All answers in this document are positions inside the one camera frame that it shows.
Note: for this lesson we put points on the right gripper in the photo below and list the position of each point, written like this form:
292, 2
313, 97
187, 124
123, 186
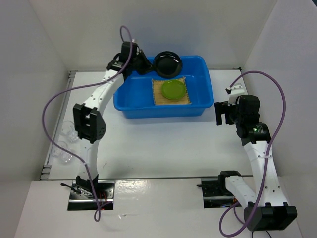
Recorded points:
222, 107

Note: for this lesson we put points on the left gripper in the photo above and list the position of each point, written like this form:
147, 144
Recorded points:
147, 66

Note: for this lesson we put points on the black round plate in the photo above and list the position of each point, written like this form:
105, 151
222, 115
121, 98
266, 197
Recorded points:
167, 64

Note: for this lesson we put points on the bamboo placemat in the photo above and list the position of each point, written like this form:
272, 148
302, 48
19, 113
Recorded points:
160, 100

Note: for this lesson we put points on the green plastic plate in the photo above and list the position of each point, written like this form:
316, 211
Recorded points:
173, 89

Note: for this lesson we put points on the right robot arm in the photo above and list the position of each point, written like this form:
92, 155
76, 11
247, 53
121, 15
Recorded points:
266, 208

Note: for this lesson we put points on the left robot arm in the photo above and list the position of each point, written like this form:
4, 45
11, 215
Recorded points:
88, 116

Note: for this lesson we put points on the blue plastic bin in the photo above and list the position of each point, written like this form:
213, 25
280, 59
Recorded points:
135, 97

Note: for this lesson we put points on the clear plastic cup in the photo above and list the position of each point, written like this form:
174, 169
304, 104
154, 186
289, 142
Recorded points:
68, 131
62, 156

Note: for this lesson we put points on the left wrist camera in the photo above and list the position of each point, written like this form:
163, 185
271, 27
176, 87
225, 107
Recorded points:
135, 47

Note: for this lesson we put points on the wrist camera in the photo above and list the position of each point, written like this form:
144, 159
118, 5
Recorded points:
135, 47
234, 92

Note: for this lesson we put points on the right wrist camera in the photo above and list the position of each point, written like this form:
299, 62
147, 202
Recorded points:
234, 92

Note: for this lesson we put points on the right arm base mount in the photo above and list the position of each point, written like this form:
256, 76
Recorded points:
213, 195

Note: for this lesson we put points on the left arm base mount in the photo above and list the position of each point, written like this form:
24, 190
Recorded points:
82, 200

